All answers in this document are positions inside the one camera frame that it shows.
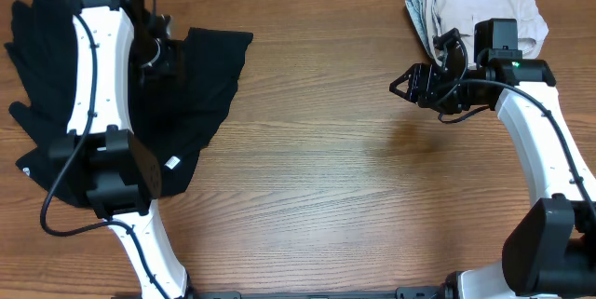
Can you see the black t-shirt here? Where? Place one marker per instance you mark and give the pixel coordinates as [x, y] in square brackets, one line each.
[175, 117]

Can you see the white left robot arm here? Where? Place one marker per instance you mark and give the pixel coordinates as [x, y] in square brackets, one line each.
[101, 158]

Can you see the black garment pile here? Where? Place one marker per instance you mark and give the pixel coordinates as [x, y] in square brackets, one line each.
[44, 52]

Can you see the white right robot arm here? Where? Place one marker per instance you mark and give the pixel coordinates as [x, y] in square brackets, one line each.
[551, 252]

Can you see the beige folded pants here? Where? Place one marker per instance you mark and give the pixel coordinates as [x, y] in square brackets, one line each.
[440, 16]

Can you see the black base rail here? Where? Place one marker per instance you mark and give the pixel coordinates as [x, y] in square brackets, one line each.
[431, 292]

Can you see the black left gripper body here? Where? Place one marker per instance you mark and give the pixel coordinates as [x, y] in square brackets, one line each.
[164, 57]

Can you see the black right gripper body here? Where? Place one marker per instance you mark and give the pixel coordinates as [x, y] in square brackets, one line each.
[441, 92]

